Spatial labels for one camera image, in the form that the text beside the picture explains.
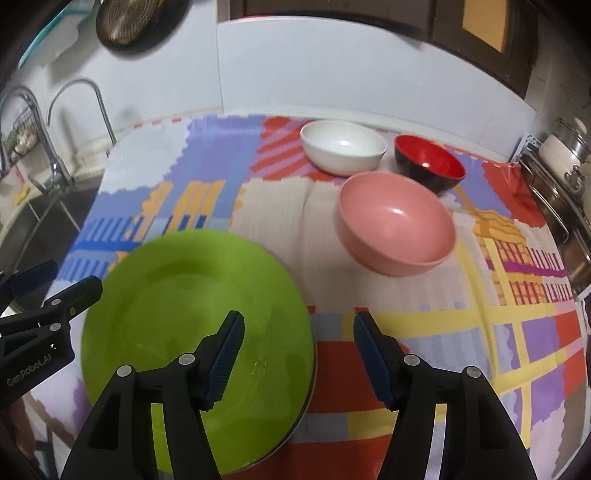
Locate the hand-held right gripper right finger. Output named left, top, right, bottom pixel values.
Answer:
left=353, top=310, right=539, bottom=480

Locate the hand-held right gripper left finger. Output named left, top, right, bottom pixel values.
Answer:
left=60, top=310, right=245, bottom=480

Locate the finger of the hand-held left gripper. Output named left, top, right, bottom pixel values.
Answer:
left=0, top=261, right=58, bottom=306
left=0, top=276, right=103, bottom=343

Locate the green plate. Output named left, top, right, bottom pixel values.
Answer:
left=81, top=230, right=315, bottom=477

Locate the stainless steel sink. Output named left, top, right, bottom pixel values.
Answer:
left=0, top=185, right=98, bottom=282

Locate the colourful patterned mat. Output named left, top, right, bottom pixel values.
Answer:
left=28, top=113, right=585, bottom=480

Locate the chrome kitchen faucet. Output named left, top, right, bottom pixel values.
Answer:
left=0, top=85, right=77, bottom=195

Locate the pink bowl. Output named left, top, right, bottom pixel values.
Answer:
left=335, top=172, right=458, bottom=278

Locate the thin gooseneck faucet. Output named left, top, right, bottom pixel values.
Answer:
left=47, top=78, right=117, bottom=149

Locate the red and black bowl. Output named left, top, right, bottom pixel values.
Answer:
left=394, top=134, right=466, bottom=195

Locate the white bowl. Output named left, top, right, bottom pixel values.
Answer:
left=300, top=119, right=387, bottom=177

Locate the black frying pan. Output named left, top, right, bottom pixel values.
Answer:
left=95, top=0, right=191, bottom=47

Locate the white pot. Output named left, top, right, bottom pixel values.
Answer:
left=539, top=135, right=585, bottom=185

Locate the stainless steel lidded pot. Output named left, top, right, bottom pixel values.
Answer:
left=554, top=117, right=591, bottom=160

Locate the black wire basket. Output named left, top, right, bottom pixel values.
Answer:
left=0, top=108, right=40, bottom=160

